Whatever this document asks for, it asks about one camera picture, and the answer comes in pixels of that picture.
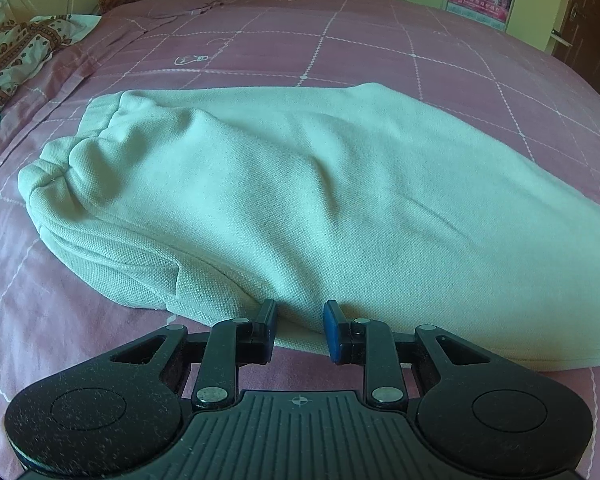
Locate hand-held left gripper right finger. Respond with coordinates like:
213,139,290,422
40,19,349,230
322,300,496,411

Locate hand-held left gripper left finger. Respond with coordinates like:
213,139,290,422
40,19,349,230
109,299,280,411

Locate cream white pants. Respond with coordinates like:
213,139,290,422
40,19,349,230
17,82,600,373

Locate pink checked bedsheet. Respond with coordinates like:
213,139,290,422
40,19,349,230
0,0,600,480

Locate brown patterned white cloth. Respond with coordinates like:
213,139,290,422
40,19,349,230
0,0,103,133

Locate white corner shelf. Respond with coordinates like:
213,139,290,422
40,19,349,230
547,0,593,43

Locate brown wooden door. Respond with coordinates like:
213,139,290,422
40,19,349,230
550,0,600,101

